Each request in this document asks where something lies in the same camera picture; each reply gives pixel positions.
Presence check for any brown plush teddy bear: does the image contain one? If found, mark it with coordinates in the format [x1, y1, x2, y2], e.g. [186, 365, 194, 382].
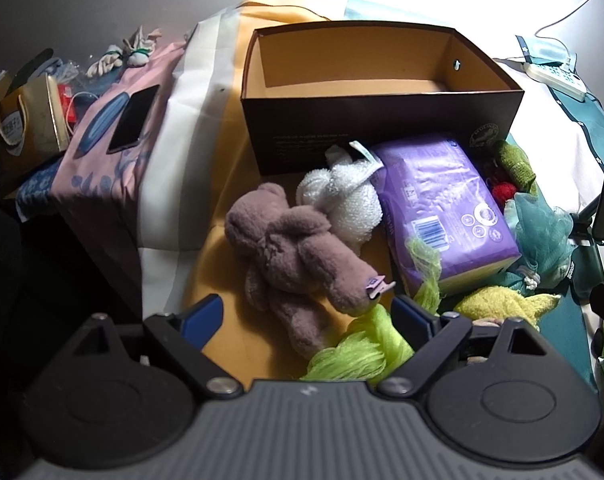
[224, 182, 394, 360]

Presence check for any teal mesh bath sponge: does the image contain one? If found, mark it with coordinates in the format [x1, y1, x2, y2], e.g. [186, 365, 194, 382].
[504, 193, 574, 296]

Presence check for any red soft ball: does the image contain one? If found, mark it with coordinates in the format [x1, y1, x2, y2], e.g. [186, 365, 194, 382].
[491, 182, 518, 210]

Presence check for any lime green mesh sponge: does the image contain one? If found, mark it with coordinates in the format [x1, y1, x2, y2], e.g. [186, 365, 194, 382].
[301, 238, 442, 385]

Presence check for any yellow towel toy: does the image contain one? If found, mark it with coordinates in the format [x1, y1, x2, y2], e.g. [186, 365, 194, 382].
[454, 285, 561, 330]

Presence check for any purple tissue pack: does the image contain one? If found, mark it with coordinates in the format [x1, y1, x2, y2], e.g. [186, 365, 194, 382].
[372, 136, 520, 295]

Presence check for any pink patterned pillow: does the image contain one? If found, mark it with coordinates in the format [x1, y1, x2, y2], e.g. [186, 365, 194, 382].
[52, 41, 186, 283]

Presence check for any white fluffy plush toy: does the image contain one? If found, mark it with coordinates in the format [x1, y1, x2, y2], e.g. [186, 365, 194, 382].
[296, 141, 383, 254]

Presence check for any dark green rolled towel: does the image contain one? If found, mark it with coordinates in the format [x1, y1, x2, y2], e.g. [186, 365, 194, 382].
[493, 140, 536, 193]

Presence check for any black smartphone on pillow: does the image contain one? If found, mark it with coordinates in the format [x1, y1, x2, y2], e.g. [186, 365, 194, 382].
[107, 84, 160, 154]

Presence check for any yellow paper bag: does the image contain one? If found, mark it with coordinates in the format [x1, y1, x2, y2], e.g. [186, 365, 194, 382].
[0, 75, 70, 164]

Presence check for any black cardboard shoe box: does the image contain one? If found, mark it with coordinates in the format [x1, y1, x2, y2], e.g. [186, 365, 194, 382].
[240, 21, 524, 177]

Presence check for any white power strip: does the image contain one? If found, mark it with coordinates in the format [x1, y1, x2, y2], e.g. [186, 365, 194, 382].
[523, 63, 587, 102]

